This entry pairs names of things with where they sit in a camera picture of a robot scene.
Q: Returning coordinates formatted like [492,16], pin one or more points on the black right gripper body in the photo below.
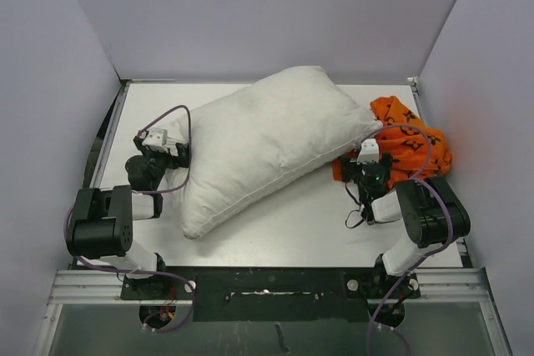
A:
[349,166]

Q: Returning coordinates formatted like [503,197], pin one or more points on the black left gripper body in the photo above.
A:
[162,161]

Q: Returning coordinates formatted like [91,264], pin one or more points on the orange patterned plush pillowcase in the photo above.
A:
[413,145]

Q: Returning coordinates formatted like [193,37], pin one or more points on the white pillow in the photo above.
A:
[257,140]

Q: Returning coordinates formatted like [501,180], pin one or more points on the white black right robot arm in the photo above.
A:
[432,214]

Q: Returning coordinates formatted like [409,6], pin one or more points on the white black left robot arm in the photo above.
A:
[99,228]

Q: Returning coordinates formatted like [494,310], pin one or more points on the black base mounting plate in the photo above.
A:
[273,294]

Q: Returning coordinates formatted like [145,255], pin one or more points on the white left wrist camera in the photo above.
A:
[162,140]

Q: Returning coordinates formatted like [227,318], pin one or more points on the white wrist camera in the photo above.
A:
[162,140]
[369,152]

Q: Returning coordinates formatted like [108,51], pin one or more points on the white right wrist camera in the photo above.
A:
[369,152]

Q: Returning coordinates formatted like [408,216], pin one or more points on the aluminium frame rail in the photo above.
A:
[74,321]

